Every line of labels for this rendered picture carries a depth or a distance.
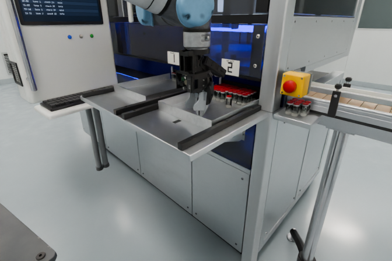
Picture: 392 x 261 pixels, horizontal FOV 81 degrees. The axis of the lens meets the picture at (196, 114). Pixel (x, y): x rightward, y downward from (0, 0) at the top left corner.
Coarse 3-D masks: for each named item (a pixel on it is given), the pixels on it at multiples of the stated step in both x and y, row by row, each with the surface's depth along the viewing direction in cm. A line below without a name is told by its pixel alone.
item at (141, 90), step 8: (136, 80) 114; (144, 80) 117; (152, 80) 121; (160, 80) 125; (168, 80) 126; (120, 88) 102; (128, 88) 112; (136, 88) 112; (144, 88) 112; (152, 88) 112; (160, 88) 112; (168, 88) 112; (128, 96) 99; (136, 96) 94; (144, 96) 90; (152, 96) 92
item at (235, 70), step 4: (224, 60) 90; (228, 60) 89; (232, 60) 87; (224, 64) 91; (228, 64) 89; (236, 64) 87; (224, 68) 91; (232, 68) 88; (236, 68) 87; (228, 72) 90; (232, 72) 89; (236, 72) 88
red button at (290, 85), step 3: (288, 81) 72; (291, 81) 71; (285, 84) 72; (288, 84) 71; (291, 84) 71; (294, 84) 71; (285, 87) 72; (288, 87) 72; (291, 87) 71; (294, 87) 71; (285, 90) 73; (288, 90) 72; (291, 90) 71; (294, 90) 72
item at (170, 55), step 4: (168, 52) 112; (172, 52) 110; (176, 52) 108; (168, 56) 113; (172, 56) 111; (176, 56) 109; (168, 60) 114; (172, 60) 112; (176, 60) 110; (176, 64) 110
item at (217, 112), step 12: (216, 84) 107; (180, 96) 92; (168, 108) 81; (180, 108) 77; (192, 108) 86; (216, 108) 86; (228, 108) 86; (240, 108) 78; (192, 120) 74; (204, 120) 70; (216, 120) 69
